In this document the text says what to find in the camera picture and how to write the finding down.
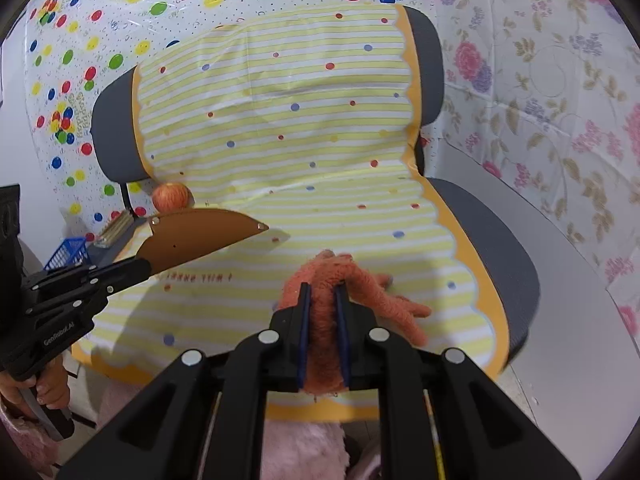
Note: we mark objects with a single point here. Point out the red apple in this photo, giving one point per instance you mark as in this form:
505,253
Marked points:
172,197

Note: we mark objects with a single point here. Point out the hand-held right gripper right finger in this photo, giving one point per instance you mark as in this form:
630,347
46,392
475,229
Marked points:
342,340

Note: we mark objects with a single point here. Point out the person's left hand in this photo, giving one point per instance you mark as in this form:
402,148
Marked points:
52,385

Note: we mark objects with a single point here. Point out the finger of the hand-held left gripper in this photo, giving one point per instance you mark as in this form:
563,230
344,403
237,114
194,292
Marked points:
120,270
95,297

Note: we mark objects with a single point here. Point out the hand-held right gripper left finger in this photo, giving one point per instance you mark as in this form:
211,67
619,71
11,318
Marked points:
302,340

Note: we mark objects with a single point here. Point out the blue plastic basket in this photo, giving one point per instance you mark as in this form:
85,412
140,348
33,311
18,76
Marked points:
65,252

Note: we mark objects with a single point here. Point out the person's pink fleece clothing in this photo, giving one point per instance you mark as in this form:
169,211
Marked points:
300,450

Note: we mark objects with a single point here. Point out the person's left forearm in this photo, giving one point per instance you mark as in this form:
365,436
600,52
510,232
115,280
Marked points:
20,450

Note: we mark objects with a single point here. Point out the grey office chair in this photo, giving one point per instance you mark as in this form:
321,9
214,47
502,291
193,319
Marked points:
500,260

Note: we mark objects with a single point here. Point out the yellow striped plastic sheet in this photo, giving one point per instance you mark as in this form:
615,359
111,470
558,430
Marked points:
300,135

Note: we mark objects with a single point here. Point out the floral print plastic sheet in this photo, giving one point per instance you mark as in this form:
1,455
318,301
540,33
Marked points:
550,85

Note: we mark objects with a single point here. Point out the orange knit glove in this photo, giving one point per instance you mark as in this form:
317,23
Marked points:
360,280

